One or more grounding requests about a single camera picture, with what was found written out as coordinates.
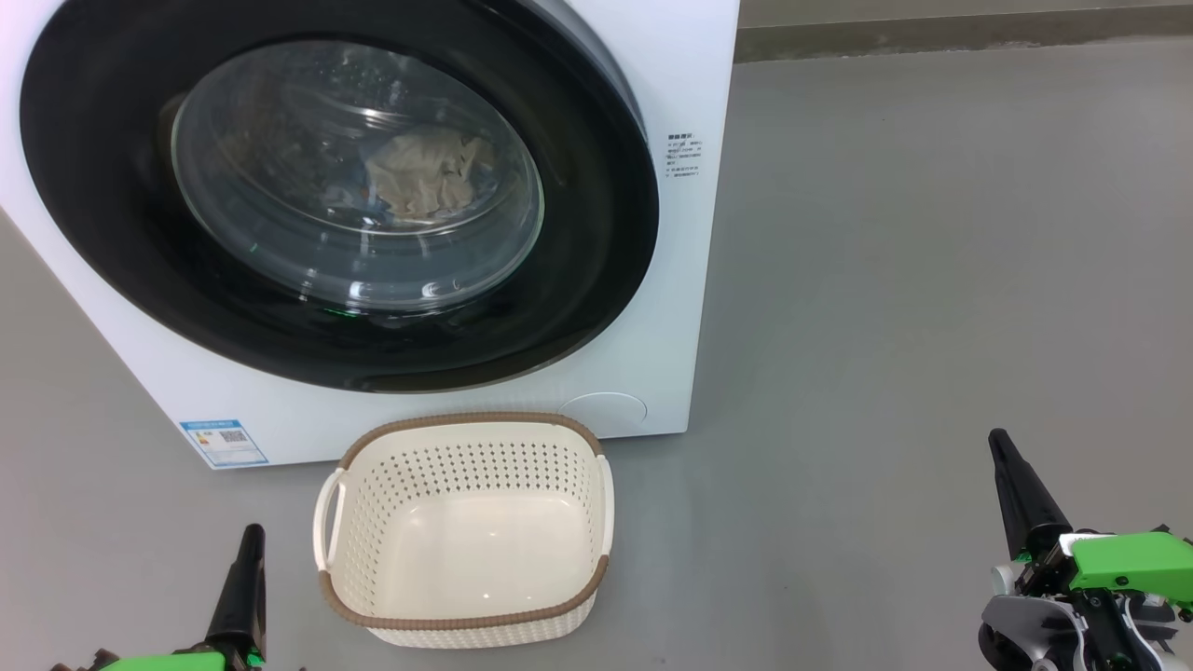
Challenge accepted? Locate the small printed text label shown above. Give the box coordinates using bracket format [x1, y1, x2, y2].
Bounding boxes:
[666, 133, 702, 180]

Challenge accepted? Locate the white front-load washing machine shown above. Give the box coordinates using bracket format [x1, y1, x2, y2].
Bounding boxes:
[0, 0, 742, 470]

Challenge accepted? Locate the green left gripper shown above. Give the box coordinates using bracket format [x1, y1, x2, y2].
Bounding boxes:
[56, 524, 267, 671]

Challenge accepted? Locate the cream perforated laundry basket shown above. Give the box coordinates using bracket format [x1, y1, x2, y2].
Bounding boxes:
[313, 412, 616, 650]

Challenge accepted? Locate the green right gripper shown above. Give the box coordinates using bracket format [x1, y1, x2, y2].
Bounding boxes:
[988, 429, 1193, 607]

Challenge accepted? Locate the round white filter cover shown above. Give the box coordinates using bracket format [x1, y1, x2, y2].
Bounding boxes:
[559, 391, 649, 439]

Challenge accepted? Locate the washing machine round door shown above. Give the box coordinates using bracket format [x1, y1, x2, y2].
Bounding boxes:
[19, 0, 661, 394]

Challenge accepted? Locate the blue energy label sticker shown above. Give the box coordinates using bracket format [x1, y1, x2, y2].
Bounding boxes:
[180, 419, 269, 469]

